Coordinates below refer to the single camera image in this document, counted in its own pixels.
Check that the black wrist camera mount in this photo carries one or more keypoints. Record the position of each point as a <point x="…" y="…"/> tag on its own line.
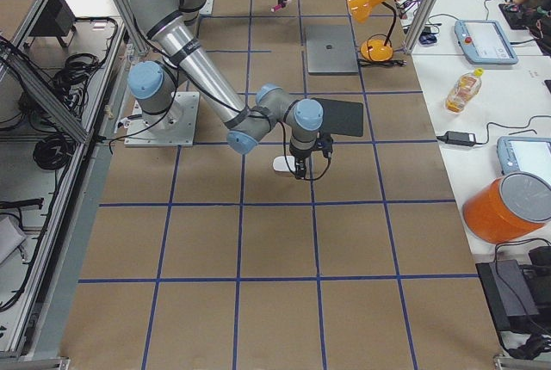
<point x="324" y="143"/>

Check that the pink marker pen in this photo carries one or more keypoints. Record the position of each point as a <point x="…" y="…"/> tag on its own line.
<point x="280" y="6"/>

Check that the blue teach pendant tablet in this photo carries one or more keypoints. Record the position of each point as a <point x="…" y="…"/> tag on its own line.
<point x="484" y="43"/>

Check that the black mousepad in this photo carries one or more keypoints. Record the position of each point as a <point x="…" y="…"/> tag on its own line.
<point x="341" y="117"/>

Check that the black power adapter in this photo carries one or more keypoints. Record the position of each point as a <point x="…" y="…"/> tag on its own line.
<point x="458" y="138"/>

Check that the orange juice bottle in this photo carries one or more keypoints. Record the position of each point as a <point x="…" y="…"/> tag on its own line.
<point x="466" y="87"/>

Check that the silver closed laptop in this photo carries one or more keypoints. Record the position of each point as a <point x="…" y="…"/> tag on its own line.
<point x="330" y="50"/>

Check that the white computer mouse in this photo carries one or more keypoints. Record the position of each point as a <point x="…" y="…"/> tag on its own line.
<point x="284" y="165"/>

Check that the black box on table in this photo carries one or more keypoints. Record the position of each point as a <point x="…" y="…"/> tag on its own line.
<point x="508" y="297"/>

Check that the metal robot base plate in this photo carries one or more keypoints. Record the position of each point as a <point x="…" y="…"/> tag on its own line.
<point x="175" y="128"/>

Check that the orange cylinder grey lid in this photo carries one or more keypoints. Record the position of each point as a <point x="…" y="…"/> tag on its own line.
<point x="511" y="207"/>

